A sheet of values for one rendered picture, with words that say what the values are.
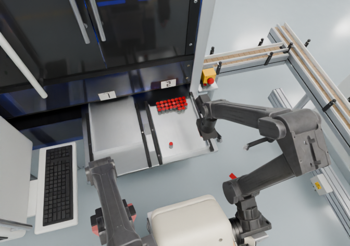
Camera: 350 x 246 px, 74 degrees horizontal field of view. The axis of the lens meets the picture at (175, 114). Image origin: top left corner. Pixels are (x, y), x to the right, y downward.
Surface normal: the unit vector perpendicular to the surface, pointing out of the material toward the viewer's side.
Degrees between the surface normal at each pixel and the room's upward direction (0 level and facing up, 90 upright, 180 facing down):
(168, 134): 0
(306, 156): 27
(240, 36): 0
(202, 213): 42
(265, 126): 85
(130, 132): 0
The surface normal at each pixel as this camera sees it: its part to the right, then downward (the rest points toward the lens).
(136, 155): 0.03, -0.51
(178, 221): -0.15, -0.94
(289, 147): -0.94, 0.22
